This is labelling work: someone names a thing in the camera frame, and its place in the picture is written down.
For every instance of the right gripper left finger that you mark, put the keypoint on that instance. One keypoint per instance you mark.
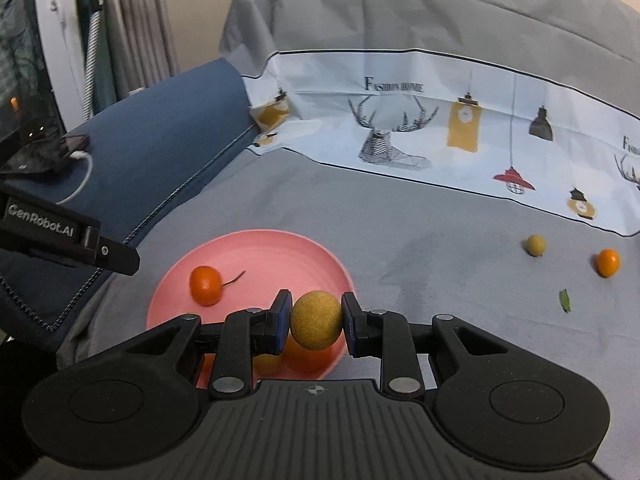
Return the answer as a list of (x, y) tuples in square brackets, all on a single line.
[(242, 336)]

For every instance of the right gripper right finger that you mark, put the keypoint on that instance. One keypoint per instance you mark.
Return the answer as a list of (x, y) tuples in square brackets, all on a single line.
[(397, 343)]

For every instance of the small orange kumquat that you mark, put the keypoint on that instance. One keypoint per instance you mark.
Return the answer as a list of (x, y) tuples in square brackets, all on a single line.
[(266, 365)]

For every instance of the small orange mandarin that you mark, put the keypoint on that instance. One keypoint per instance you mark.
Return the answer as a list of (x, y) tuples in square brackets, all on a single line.
[(303, 360)]

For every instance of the small orange with stem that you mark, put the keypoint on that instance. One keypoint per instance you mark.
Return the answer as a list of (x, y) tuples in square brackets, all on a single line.
[(207, 285)]

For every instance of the green-yellow longan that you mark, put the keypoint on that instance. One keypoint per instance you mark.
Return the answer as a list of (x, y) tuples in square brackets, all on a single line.
[(536, 245), (316, 320)]

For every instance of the green-yellow longan top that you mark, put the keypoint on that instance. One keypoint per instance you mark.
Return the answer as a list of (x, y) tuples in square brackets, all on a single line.
[(536, 245)]

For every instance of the black smartphone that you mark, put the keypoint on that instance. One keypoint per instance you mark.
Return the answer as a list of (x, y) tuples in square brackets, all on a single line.
[(40, 159)]

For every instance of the pink round plate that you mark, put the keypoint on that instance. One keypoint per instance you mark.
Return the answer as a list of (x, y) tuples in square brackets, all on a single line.
[(255, 265)]

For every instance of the blue sofa armrest cover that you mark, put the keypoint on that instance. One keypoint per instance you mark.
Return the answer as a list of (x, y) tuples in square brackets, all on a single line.
[(152, 152)]

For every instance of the small green leaf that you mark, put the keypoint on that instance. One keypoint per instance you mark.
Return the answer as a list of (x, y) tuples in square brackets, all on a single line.
[(564, 299)]

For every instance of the grey printed sofa cover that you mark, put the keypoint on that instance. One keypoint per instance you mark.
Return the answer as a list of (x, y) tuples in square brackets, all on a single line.
[(427, 140)]

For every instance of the grey curtain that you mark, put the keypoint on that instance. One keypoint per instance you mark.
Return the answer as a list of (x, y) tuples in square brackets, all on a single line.
[(142, 47)]

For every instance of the white door frame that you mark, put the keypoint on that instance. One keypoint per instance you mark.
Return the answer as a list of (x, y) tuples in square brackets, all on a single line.
[(61, 44)]

